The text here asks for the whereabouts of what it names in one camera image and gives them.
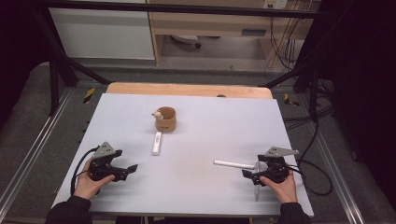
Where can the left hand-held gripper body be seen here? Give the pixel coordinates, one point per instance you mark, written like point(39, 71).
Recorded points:
point(99, 170)

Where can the person's left hand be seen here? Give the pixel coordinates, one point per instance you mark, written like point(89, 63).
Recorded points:
point(87, 186)

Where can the wooden table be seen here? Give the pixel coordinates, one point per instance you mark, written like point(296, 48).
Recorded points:
point(186, 90)

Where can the white round pen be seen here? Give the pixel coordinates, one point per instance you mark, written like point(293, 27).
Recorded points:
point(233, 164)

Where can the aluminium floor rail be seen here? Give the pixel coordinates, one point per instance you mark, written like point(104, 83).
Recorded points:
point(34, 146)
point(339, 180)

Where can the person's right hand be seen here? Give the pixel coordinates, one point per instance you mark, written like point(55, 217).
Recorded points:
point(283, 188)

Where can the yellow black tape strip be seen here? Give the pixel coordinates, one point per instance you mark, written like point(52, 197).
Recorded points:
point(290, 100)
point(89, 95)

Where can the wooden desk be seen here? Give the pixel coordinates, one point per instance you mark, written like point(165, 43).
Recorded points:
point(218, 25)

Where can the white cabinet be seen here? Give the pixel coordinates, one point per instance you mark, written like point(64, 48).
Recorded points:
point(102, 34)

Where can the office chair base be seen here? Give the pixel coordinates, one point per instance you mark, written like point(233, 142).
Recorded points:
point(186, 39)

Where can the brown cup with animal figure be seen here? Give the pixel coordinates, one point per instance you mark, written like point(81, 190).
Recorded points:
point(166, 119)

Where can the black metal frame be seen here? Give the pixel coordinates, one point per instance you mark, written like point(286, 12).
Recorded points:
point(174, 7)

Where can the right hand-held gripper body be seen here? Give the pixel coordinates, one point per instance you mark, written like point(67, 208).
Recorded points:
point(275, 170)

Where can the white power strip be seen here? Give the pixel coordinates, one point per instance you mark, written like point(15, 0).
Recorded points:
point(275, 3)

